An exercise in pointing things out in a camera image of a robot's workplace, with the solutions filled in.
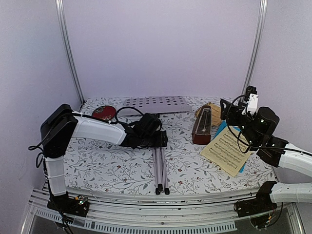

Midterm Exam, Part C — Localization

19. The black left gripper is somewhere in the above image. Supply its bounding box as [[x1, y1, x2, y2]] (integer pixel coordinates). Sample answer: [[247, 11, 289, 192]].
[[140, 131, 169, 148]]

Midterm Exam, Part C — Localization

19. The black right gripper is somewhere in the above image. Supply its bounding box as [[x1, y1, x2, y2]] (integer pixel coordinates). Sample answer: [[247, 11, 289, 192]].
[[220, 99, 260, 148]]

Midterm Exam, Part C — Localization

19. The white blue sheet music booklet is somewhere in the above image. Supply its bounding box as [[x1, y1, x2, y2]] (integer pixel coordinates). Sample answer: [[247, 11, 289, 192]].
[[215, 122, 252, 177]]

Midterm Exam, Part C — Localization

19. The white tripod music stand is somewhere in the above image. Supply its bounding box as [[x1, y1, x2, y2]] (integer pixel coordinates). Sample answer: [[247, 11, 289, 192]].
[[115, 96, 191, 195]]

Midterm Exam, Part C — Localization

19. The dark red wooden metronome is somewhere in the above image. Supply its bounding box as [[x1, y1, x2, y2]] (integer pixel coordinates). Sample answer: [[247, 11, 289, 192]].
[[192, 105, 212, 145]]

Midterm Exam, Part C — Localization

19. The yellow sheet music page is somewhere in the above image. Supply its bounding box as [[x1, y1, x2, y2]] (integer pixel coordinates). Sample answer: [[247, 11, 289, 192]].
[[200, 126, 253, 177]]

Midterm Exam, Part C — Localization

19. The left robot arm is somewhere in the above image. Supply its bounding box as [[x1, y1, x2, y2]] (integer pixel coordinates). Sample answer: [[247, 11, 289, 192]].
[[28, 104, 168, 212]]

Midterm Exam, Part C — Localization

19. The woven bamboo tray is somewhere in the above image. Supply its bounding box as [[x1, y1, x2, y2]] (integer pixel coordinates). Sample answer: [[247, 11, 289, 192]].
[[195, 102, 223, 127]]

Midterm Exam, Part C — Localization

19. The red floral round tin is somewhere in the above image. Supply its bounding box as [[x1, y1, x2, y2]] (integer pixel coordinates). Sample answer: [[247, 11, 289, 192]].
[[92, 105, 117, 120]]

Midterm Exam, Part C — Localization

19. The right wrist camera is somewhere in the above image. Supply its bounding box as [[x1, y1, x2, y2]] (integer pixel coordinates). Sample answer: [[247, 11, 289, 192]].
[[246, 85, 257, 98]]

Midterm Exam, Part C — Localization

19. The aluminium front rail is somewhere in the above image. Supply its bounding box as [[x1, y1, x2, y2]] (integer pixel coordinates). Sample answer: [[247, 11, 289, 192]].
[[21, 186, 305, 234]]

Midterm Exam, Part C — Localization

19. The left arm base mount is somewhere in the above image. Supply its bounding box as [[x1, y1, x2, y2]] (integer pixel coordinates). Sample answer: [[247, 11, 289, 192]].
[[47, 193, 90, 217]]

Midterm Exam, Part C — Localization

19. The right aluminium frame post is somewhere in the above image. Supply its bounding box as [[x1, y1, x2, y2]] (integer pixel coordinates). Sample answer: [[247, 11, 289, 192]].
[[241, 0, 268, 95]]

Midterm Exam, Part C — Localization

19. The aluminium frame post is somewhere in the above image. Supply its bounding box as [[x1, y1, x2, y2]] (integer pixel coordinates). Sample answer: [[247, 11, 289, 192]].
[[241, 0, 268, 95], [55, 0, 85, 104]]

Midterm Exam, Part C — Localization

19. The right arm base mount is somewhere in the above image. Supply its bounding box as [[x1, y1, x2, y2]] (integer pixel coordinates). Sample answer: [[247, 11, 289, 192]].
[[234, 196, 277, 230]]

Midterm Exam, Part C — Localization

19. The left aluminium frame post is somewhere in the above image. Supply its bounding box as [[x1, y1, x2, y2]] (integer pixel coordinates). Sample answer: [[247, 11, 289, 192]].
[[55, 0, 85, 104]]

